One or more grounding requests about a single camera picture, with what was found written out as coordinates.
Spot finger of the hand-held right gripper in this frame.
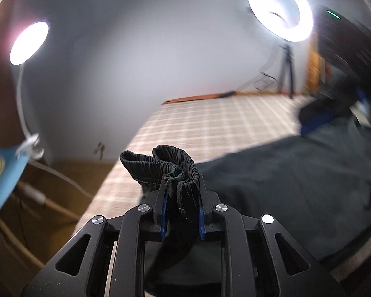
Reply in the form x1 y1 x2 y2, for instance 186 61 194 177
343 77 371 121
298 97 354 135

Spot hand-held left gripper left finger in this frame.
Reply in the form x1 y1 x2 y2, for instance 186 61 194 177
20 189 170 297

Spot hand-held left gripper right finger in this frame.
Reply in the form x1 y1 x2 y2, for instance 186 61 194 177
198 182 347 297

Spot dark grey pants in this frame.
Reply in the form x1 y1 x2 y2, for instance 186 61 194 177
120 121 371 291

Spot orange patterned cloth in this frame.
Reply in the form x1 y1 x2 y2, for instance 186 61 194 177
306 37 322 95

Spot black tripod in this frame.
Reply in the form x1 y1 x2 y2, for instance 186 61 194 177
277 42 296 99

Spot black gooseneck phone holder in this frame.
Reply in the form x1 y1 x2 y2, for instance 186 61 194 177
270 11 293 28

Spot bed with checkered sheet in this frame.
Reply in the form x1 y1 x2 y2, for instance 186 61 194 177
71 94 371 285

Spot blue chair with wooden legs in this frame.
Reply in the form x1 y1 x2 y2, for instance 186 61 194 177
0 136 81 267

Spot brown wooden door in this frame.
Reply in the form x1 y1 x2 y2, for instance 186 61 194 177
0 6 28 149

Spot white clip lamp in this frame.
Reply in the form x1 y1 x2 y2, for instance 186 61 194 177
9 21 50 161

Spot black ring light cable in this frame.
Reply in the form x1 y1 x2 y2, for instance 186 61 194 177
218 45 283 98

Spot white ring light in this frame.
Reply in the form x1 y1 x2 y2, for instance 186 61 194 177
247 0 313 42

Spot white lamp cable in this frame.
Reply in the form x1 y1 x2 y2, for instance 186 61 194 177
28 159 95 198

